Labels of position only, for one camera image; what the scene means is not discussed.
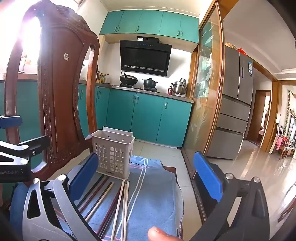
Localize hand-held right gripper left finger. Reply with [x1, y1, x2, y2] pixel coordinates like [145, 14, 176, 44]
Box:
[22, 153, 103, 241]

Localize black wok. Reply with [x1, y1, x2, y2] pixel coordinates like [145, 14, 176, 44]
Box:
[119, 72, 138, 87]

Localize wood framed glass sliding door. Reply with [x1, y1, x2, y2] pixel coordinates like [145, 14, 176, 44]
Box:
[182, 2, 226, 180]

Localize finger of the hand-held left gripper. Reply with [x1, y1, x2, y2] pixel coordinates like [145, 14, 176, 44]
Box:
[0, 115, 23, 129]
[0, 136, 50, 164]

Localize black range hood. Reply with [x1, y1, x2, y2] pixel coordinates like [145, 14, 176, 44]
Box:
[120, 37, 173, 77]

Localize gas stove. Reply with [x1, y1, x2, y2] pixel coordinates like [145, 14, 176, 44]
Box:
[111, 85, 160, 93]

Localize wooden furniture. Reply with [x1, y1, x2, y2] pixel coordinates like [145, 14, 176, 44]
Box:
[275, 122, 296, 161]

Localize blue striped cloth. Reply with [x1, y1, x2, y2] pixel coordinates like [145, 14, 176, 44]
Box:
[9, 155, 185, 241]

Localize white plastic utensil basket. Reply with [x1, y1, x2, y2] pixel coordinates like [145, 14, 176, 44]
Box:
[91, 126, 136, 180]

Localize row of condiment bottles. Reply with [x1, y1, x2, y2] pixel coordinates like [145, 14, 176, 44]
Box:
[96, 71, 111, 84]

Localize teal upper cabinets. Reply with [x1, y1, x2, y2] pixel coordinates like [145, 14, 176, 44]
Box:
[99, 9, 200, 44]

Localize carved wooden chair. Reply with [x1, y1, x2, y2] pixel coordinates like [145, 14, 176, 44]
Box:
[3, 0, 101, 179]

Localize beige chopstick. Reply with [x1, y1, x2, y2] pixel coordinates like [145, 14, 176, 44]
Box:
[85, 182, 115, 221]

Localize teal base cabinets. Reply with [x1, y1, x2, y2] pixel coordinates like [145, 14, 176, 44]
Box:
[0, 80, 193, 149]

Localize black chopstick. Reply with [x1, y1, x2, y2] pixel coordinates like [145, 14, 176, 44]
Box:
[76, 174, 105, 208]

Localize stainless steel pot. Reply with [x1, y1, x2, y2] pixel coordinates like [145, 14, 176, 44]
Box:
[171, 78, 188, 95]

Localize grey refrigerator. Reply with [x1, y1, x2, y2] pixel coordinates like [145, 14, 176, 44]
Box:
[205, 43, 254, 160]

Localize white chopstick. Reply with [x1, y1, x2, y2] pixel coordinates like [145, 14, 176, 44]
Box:
[122, 181, 130, 241]
[110, 179, 126, 241]

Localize black cooking pot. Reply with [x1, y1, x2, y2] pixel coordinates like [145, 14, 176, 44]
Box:
[143, 78, 158, 90]

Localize person's right hand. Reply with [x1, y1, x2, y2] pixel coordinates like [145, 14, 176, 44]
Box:
[147, 227, 184, 241]

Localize brown wooden door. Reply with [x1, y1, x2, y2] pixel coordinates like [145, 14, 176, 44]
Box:
[246, 90, 271, 142]

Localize dark red chopstick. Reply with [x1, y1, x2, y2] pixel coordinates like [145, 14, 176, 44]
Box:
[97, 185, 122, 235]
[79, 177, 110, 212]

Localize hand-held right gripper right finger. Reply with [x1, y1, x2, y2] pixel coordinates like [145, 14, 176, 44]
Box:
[192, 152, 278, 241]

